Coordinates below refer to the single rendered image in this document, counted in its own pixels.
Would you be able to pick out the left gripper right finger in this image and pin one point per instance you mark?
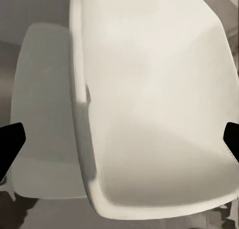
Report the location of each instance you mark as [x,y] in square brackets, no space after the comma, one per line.
[231,138]

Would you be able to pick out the bowl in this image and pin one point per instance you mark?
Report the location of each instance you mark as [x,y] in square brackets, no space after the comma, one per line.
[153,85]

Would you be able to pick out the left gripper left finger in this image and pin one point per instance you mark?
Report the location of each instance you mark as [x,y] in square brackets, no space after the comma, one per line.
[12,138]

